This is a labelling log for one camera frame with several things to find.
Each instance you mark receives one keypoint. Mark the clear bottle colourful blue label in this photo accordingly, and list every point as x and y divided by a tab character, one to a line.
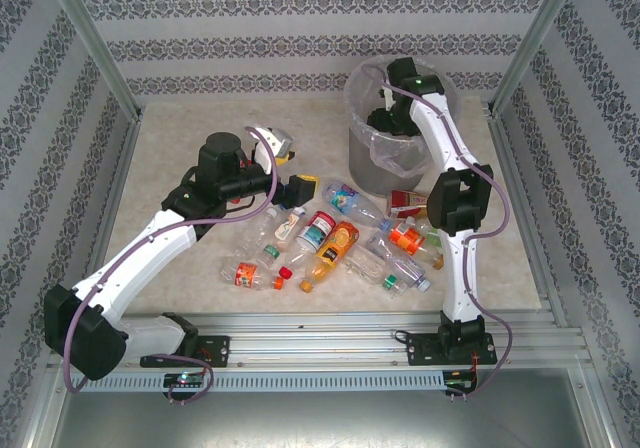
342	199

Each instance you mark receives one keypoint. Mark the red white label bottle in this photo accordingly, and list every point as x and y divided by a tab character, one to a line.
316	229

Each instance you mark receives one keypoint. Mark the square clear bottle crane label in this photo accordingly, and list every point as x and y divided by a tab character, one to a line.
286	229

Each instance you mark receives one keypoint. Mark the plain clear bottle white cap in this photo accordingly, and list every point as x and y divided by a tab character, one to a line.
255	233

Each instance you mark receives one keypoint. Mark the small clear bottle green cap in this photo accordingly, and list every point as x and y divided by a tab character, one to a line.
270	252

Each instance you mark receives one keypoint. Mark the ribbed clear bottle green cap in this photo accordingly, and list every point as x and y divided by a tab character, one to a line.
370	268

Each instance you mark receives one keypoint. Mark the red label tea bottle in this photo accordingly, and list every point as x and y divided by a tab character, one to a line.
407	203

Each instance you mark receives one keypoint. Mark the orange label bottle brown cap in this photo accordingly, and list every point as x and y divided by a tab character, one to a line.
406	238

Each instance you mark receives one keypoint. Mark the plain clear bottle blue cap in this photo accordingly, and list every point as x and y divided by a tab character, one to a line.
400	265

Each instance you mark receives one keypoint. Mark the green label bottle white cap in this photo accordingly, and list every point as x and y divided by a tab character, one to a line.
434	239

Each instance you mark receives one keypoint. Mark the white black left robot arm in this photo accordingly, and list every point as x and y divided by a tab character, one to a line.
155	255

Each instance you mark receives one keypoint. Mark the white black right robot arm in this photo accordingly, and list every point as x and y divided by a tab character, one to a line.
462	278

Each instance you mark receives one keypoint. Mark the clear plastic trash bin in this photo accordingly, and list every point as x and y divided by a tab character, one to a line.
360	163

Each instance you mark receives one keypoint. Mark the clear plastic bin liner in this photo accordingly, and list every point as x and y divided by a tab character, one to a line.
390	153

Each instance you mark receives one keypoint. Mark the orange juice bottle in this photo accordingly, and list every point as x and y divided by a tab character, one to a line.
334	248

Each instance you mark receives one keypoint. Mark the small circuit board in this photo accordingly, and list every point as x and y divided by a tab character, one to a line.
185	379
460	382

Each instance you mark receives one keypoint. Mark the grey metal panel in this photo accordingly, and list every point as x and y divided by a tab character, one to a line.
325	423

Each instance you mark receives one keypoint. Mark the aluminium side rail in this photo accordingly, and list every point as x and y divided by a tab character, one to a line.
532	218
121	168

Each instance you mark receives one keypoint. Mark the aluminium frame post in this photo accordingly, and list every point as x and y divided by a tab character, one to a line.
534	43
93	43

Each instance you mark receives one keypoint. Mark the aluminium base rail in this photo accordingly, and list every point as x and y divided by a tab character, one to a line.
325	340

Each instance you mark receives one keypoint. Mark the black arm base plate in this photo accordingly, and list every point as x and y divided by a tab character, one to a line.
217	350
420	350

